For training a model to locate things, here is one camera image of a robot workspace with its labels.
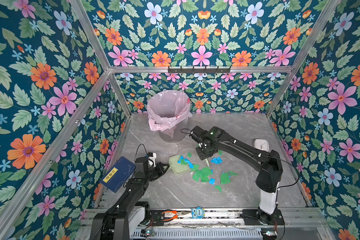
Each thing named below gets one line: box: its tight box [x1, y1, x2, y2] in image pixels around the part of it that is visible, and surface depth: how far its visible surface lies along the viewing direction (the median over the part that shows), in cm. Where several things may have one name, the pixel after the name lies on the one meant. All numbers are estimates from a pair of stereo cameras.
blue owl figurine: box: [191, 206, 205, 219], surface depth 76 cm
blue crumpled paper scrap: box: [211, 156, 223, 165], surface depth 95 cm
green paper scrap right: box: [220, 170, 238, 185], surface depth 90 cm
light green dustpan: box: [168, 154, 192, 174], surface depth 92 cm
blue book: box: [99, 156, 136, 193], surface depth 89 cm
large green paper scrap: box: [191, 164, 213, 183], surface depth 90 cm
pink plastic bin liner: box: [147, 89, 193, 138], surface depth 95 cm
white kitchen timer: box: [253, 138, 270, 152], surface depth 100 cm
